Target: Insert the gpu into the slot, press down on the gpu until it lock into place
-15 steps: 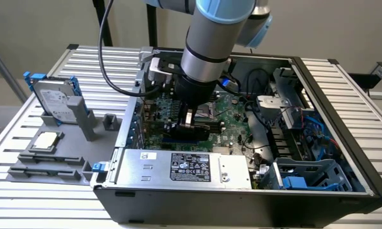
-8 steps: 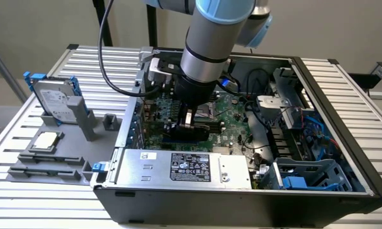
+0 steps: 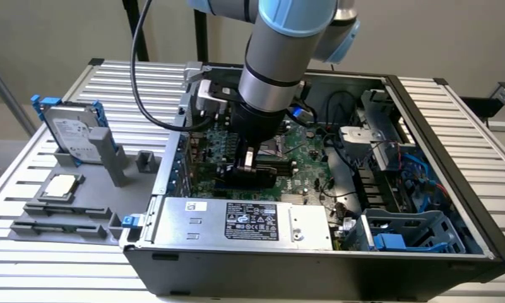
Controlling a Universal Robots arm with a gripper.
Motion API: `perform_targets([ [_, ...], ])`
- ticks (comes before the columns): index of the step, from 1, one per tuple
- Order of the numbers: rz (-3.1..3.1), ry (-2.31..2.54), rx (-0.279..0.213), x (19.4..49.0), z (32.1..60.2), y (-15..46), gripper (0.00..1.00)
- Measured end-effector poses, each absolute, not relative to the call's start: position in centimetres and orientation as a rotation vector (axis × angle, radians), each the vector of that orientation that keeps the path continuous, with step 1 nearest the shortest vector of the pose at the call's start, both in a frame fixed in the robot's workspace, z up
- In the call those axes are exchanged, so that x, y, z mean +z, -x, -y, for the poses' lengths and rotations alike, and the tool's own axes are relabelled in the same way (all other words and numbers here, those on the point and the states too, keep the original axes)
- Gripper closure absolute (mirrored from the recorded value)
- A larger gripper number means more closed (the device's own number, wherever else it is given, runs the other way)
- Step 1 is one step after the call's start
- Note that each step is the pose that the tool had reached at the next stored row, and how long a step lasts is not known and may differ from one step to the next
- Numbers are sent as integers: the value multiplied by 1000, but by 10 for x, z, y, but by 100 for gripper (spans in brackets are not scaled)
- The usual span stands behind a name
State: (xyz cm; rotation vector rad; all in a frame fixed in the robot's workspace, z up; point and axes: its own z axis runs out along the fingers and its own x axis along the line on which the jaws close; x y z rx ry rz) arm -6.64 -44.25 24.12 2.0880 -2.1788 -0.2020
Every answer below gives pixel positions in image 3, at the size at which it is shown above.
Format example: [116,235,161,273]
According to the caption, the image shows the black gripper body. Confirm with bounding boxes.
[229,102,285,148]

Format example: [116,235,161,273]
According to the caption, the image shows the black RAM slots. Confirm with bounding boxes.
[256,159,299,178]

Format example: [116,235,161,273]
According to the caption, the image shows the CPU socket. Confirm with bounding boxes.
[259,131,305,159]

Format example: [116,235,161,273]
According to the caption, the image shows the green motherboard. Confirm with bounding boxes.
[184,118,335,203]

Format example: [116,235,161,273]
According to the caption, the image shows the silver chipset heatsink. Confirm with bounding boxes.
[283,193,308,206]

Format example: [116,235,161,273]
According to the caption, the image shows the silver power supply unit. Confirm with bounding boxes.
[149,196,336,252]

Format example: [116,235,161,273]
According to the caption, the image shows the silver metal drive cage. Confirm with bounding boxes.
[337,89,427,172]

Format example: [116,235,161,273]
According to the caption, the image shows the black stand pole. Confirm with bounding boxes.
[192,0,209,63]
[124,0,151,62]

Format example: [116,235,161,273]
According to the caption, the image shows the blue case latch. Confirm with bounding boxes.
[121,213,143,229]

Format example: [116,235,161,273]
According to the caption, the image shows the black open PC case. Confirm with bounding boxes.
[121,61,505,298]

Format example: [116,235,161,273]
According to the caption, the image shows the grey parts rack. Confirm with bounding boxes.
[9,128,161,247]

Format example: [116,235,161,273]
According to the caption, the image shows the hard disk in blue carrier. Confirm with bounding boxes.
[31,94,125,167]

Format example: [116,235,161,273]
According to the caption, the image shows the grey blue disk bay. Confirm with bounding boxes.
[359,207,468,254]

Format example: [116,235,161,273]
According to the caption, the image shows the silver CPU chip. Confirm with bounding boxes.
[40,174,80,200]

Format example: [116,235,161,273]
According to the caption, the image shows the blue camera cable plug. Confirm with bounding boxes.
[292,107,316,123]

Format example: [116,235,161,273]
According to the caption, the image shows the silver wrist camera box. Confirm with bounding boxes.
[196,78,239,112]

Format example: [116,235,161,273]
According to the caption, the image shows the black wire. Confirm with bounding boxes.
[324,90,357,128]

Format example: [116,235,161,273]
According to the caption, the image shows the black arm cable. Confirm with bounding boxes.
[129,0,213,131]

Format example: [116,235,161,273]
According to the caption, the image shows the blue wire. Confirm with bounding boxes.
[401,150,437,193]

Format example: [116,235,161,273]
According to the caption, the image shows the red wire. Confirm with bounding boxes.
[433,179,448,203]

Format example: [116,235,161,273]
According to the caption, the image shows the grey metal post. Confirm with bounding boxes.
[0,50,37,137]

